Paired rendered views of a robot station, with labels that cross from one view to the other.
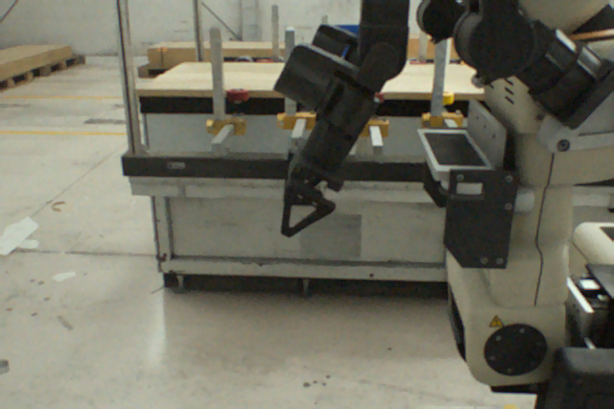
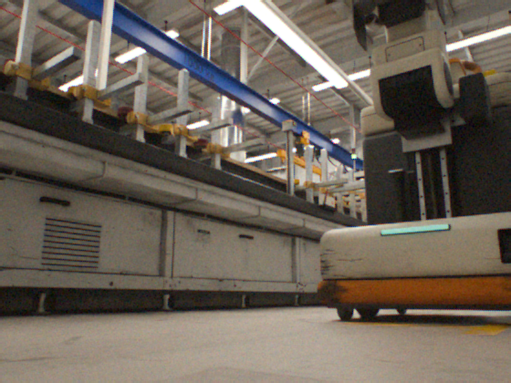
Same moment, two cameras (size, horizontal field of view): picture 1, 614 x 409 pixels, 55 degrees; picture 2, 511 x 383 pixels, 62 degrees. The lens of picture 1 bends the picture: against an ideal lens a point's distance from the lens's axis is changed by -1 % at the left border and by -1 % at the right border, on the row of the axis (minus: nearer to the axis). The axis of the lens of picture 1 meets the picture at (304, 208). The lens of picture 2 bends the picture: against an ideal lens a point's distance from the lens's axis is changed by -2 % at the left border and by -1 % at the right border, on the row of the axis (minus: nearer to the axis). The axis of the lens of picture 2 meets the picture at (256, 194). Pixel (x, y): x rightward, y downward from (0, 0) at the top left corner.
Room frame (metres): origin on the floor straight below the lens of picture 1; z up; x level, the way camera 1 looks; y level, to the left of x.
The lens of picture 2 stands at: (0.70, 0.98, 0.07)
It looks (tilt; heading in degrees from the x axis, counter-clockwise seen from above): 13 degrees up; 302
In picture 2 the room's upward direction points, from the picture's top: straight up
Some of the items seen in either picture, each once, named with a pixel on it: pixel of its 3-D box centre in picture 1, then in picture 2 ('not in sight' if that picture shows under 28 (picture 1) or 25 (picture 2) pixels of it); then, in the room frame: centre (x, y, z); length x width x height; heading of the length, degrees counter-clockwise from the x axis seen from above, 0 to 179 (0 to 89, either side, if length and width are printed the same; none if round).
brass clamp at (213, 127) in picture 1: (226, 126); (27, 76); (2.06, 0.27, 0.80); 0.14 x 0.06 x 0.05; 86
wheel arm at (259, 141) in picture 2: not in sight; (228, 150); (1.94, -0.74, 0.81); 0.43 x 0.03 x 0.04; 176
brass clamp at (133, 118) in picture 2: (368, 128); (142, 121); (2.03, -0.23, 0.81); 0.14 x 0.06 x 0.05; 86
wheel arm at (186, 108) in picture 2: (374, 132); (154, 120); (1.97, -0.24, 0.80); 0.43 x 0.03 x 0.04; 176
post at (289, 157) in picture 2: not in sight; (289, 163); (1.95, -1.44, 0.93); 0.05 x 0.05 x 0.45; 86
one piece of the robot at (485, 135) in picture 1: (470, 176); (397, 4); (0.94, -0.28, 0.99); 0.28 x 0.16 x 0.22; 176
